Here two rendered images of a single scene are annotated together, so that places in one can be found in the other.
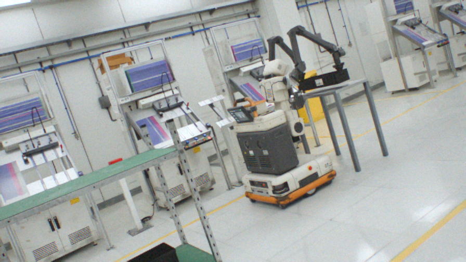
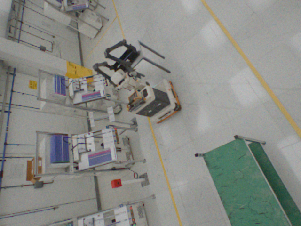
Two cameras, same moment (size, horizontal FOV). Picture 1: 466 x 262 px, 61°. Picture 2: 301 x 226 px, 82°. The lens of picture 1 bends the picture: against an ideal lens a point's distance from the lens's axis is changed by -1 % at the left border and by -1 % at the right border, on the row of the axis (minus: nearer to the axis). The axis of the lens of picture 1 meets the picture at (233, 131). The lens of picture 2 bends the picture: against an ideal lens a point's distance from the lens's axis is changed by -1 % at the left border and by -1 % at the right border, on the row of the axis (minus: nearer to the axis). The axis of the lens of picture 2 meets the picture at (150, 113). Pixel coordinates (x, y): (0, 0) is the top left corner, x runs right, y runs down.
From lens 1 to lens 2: 2.08 m
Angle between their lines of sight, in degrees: 39
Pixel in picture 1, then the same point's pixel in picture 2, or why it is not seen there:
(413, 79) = (98, 24)
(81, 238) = (141, 212)
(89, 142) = (61, 199)
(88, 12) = not seen: outside the picture
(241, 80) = (78, 98)
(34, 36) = not seen: outside the picture
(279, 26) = (33, 61)
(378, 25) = (60, 16)
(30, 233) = not seen: outside the picture
